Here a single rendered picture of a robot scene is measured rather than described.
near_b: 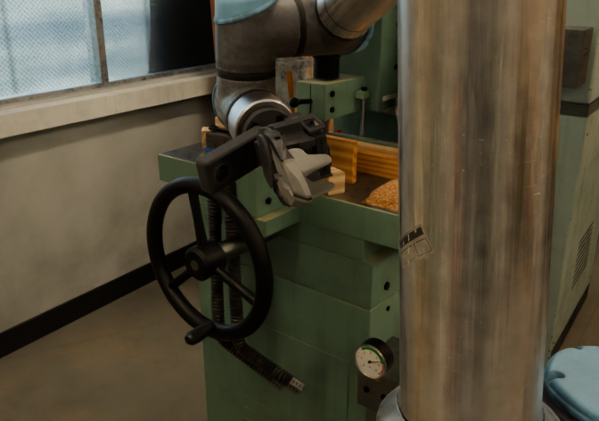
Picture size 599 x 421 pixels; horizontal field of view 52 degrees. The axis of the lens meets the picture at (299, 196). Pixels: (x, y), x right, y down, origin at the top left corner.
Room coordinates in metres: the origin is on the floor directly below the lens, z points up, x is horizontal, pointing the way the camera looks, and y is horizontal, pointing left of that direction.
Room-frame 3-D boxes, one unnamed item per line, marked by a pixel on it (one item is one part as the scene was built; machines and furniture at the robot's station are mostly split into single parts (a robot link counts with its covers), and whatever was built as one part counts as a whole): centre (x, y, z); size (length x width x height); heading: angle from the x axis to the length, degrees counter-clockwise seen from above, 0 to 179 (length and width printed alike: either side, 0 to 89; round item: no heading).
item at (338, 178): (1.03, -0.06, 0.92); 0.04 x 0.03 x 0.04; 30
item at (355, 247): (1.15, -0.01, 0.82); 0.40 x 0.21 x 0.04; 52
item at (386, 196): (0.99, -0.17, 0.91); 0.12 x 0.09 x 0.03; 142
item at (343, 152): (1.14, -0.02, 0.94); 0.21 x 0.01 x 0.08; 52
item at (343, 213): (1.13, 0.03, 0.87); 0.61 x 0.30 x 0.06; 52
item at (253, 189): (1.06, 0.09, 0.91); 0.15 x 0.14 x 0.09; 52
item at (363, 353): (0.87, -0.13, 0.65); 0.06 x 0.04 x 0.08; 52
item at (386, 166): (1.17, -0.09, 0.92); 0.62 x 0.02 x 0.04; 52
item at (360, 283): (1.30, -0.13, 0.76); 0.57 x 0.45 x 0.09; 142
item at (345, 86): (1.21, -0.07, 1.03); 0.14 x 0.07 x 0.09; 142
